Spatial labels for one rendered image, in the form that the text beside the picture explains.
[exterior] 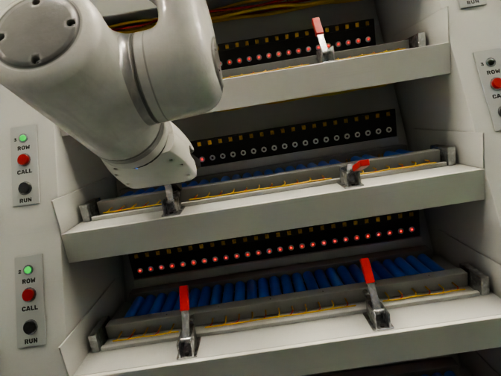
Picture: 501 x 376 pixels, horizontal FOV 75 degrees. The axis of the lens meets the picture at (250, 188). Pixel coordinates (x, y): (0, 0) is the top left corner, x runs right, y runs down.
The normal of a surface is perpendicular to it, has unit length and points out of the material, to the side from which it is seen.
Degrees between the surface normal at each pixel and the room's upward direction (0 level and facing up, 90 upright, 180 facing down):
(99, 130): 169
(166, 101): 149
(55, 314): 90
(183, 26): 96
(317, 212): 111
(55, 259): 90
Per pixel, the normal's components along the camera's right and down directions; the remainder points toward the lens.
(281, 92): 0.01, 0.21
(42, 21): -0.07, -0.29
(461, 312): -0.15, -0.97
